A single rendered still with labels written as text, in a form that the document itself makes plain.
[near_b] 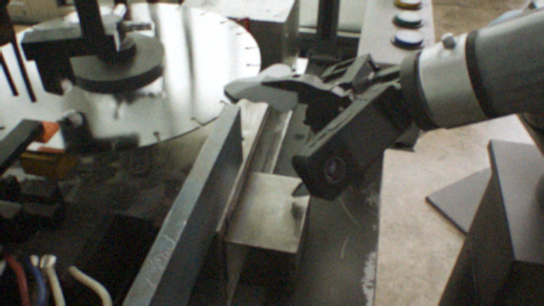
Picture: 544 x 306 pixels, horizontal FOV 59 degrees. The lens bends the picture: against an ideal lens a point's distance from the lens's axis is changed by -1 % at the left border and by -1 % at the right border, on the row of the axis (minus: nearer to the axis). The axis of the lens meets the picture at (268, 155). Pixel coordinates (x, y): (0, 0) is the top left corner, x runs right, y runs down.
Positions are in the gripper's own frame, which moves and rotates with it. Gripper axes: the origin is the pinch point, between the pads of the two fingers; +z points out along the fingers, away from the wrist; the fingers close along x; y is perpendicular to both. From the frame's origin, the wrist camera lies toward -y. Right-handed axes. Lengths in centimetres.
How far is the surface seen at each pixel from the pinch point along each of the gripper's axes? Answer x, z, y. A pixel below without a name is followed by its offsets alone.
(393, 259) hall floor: -82, 38, 64
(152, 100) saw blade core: 10.5, 4.5, -4.3
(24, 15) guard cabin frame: 32, 70, 32
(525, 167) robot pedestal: -28.9, -17.7, 28.7
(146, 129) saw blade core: 9.1, 2.5, -8.6
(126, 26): 18.0, 7.3, 0.9
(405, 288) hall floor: -85, 33, 55
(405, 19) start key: -2.9, -7.7, 35.6
